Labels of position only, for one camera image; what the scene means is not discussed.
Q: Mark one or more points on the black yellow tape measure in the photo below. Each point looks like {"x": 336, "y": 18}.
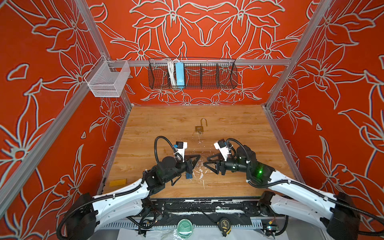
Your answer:
{"x": 224, "y": 226}

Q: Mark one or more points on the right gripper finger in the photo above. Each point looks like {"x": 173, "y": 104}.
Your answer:
{"x": 216, "y": 157}
{"x": 213, "y": 166}

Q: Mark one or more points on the brass padlock long shackle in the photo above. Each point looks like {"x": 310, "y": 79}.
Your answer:
{"x": 200, "y": 128}

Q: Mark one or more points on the light blue box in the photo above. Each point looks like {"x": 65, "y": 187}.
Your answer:
{"x": 180, "y": 74}

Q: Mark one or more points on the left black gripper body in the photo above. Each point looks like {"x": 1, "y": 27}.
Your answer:
{"x": 179, "y": 168}

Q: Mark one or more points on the black wire basket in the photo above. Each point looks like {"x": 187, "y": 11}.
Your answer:
{"x": 200, "y": 74}

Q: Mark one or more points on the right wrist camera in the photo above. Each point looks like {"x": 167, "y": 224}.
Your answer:
{"x": 225, "y": 150}

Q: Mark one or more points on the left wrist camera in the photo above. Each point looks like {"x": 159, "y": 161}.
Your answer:
{"x": 180, "y": 148}

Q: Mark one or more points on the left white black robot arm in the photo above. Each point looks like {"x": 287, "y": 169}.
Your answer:
{"x": 89, "y": 213}

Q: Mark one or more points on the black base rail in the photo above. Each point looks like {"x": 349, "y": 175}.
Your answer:
{"x": 247, "y": 206}

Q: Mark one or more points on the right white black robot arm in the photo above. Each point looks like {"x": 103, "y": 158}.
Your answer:
{"x": 335, "y": 214}

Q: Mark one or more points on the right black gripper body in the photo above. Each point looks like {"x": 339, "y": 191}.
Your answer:
{"x": 233, "y": 165}

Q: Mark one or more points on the green tape roll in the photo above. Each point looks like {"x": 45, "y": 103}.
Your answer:
{"x": 185, "y": 228}

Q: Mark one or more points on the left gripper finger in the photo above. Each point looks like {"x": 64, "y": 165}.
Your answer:
{"x": 192, "y": 157}
{"x": 192, "y": 164}

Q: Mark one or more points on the yellow flat block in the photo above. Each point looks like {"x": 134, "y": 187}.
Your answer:
{"x": 116, "y": 183}

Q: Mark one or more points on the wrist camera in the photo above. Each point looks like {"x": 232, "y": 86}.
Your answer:
{"x": 225, "y": 150}
{"x": 180, "y": 148}

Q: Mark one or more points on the white mesh basket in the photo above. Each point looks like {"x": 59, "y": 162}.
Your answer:
{"x": 107, "y": 79}

